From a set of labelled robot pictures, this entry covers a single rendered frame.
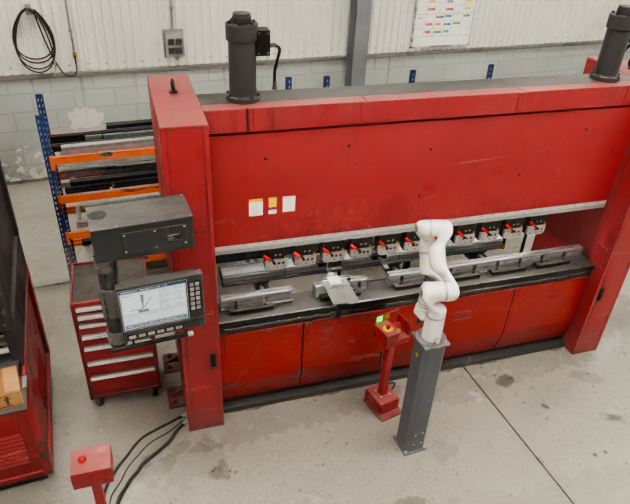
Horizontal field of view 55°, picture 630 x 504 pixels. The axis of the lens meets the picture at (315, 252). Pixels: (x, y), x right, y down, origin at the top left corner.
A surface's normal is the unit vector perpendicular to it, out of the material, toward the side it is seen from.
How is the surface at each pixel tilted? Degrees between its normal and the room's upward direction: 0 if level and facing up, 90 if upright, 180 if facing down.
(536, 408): 0
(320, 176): 90
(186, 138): 90
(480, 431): 0
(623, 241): 90
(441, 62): 90
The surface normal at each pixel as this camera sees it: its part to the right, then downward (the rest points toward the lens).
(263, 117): 0.29, 0.54
